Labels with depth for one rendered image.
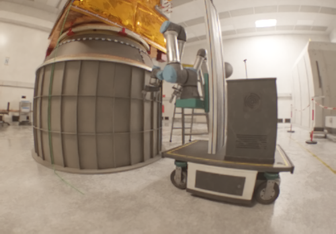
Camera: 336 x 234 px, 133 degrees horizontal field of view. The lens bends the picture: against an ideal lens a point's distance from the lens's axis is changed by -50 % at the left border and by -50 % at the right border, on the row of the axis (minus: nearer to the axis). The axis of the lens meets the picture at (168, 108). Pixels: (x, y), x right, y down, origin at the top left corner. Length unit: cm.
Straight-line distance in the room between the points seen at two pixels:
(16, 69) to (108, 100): 605
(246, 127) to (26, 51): 746
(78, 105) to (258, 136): 152
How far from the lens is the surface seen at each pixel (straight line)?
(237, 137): 94
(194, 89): 101
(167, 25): 116
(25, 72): 711
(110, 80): 153
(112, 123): 151
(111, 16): 209
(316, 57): 602
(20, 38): 761
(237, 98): 93
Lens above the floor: 62
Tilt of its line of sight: 2 degrees up
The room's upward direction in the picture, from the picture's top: 1 degrees clockwise
